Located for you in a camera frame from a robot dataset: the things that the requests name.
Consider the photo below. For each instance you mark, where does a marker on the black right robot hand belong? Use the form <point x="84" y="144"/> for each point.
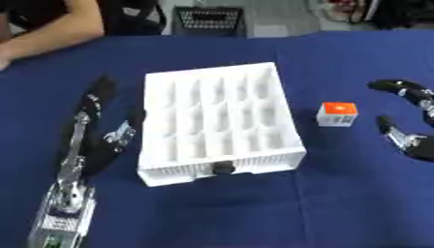
<point x="421" y="147"/>

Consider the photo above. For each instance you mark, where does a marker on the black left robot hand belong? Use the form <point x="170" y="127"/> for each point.
<point x="95" y="151"/>

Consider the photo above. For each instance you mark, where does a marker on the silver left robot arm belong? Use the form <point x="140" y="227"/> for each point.
<point x="63" y="211"/>

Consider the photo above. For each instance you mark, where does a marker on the orange and white box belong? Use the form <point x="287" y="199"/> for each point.
<point x="337" y="114"/>

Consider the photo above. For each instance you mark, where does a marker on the white compartment drawer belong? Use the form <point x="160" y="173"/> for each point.
<point x="217" y="124"/>

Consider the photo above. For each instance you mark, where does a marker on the person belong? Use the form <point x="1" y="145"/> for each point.
<point x="51" y="29"/>

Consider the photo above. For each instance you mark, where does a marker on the white and red bag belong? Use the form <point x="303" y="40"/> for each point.
<point x="344" y="9"/>

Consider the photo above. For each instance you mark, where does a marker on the black mesh chair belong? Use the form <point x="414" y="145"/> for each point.
<point x="208" y="21"/>

